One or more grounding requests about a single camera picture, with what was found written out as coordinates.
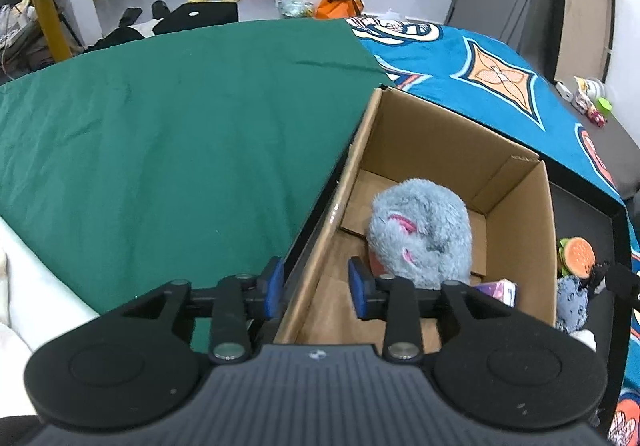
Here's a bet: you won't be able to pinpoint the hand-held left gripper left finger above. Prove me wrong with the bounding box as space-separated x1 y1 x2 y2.
121 256 286 363

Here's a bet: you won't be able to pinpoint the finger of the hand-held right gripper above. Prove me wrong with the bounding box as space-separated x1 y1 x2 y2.
605 262 640 311

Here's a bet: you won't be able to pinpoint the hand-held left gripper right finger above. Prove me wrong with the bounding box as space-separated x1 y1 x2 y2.
347 256 522 363

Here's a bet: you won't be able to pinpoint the burger plush toy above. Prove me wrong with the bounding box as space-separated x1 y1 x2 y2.
556 237 597 279

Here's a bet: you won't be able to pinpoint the grey-blue plush toy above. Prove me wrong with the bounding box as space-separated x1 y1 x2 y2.
555 276 591 331

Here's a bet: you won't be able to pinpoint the clear plastic bag item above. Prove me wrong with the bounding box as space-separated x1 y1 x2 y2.
570 328 598 352

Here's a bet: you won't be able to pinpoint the black tray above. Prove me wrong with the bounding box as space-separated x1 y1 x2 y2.
250 84 630 432

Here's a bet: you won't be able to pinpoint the grey plush toy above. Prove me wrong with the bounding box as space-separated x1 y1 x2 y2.
366 178 474 291

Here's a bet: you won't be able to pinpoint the brown cardboard box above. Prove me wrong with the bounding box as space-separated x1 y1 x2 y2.
272 86 559 346

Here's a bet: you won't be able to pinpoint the purple packet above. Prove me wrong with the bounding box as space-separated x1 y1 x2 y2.
472 278 518 309

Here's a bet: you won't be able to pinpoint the pink toys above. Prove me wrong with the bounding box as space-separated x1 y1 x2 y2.
575 90 608 127

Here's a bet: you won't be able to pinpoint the green bed sheet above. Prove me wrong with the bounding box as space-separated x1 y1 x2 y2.
0 18 396 357

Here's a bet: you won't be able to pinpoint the white jar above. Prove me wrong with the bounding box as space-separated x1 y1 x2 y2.
574 76 607 101

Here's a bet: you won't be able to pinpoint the white bedding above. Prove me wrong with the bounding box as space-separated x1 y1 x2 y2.
0 216 101 427

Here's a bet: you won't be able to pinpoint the blue printed blanket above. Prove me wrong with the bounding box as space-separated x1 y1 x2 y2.
345 14 640 446

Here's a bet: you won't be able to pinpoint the green plastic bag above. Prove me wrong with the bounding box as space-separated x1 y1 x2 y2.
280 0 316 19

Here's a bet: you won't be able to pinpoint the orange bag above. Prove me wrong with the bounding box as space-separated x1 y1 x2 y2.
315 0 366 20

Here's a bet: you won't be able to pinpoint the pile of plastic bags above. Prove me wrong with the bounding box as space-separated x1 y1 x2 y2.
0 0 71 79

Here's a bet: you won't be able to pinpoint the brown board with black frame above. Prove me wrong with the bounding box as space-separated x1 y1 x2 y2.
552 0 616 86

